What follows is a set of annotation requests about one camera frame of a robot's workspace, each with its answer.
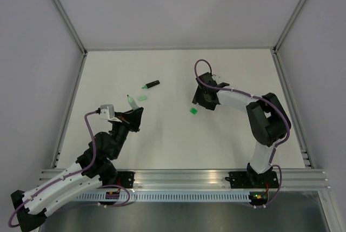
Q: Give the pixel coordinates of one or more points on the pale green marker pen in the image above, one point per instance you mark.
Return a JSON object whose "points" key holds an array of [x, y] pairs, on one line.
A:
{"points": [[132, 103]]}

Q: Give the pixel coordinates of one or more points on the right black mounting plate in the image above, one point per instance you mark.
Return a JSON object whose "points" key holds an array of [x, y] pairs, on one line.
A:
{"points": [[247, 180]]}

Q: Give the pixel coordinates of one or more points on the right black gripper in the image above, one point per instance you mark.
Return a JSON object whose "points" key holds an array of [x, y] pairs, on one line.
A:
{"points": [[197, 98]]}

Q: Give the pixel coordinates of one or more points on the white slotted cable duct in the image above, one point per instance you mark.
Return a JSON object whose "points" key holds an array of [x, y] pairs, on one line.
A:
{"points": [[164, 196]]}

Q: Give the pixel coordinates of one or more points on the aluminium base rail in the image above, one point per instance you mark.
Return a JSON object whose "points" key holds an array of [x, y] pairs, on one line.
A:
{"points": [[214, 179]]}

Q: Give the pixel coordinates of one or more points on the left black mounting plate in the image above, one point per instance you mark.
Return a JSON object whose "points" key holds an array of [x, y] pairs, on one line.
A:
{"points": [[125, 179]]}

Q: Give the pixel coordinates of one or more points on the black green highlighter pen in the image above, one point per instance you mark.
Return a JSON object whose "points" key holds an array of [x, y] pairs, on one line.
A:
{"points": [[151, 84]]}

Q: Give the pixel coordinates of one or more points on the right aluminium frame post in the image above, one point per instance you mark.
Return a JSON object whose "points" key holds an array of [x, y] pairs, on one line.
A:
{"points": [[290, 23]]}

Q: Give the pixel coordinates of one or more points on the left aluminium frame post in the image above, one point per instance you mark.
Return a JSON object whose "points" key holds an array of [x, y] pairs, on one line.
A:
{"points": [[69, 25]]}

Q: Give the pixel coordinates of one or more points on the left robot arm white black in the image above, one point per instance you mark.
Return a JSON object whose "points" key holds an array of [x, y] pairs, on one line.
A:
{"points": [[92, 170]]}

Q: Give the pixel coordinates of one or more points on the black mounting plate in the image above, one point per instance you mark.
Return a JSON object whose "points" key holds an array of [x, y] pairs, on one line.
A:
{"points": [[125, 179], [247, 180]]}

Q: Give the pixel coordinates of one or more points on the bright green marker cap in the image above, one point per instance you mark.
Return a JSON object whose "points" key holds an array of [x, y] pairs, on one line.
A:
{"points": [[193, 111]]}

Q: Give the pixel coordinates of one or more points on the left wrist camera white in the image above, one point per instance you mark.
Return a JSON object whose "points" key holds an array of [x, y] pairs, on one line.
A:
{"points": [[107, 112]]}

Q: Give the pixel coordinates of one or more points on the aluminium frame post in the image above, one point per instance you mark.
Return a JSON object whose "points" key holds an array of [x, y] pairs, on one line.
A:
{"points": [[290, 23], [69, 25]]}

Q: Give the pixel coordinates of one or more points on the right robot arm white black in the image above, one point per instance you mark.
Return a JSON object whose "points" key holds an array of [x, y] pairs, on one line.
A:
{"points": [[269, 126]]}

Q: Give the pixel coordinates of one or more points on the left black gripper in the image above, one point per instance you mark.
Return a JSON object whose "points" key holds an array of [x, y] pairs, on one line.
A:
{"points": [[131, 119]]}

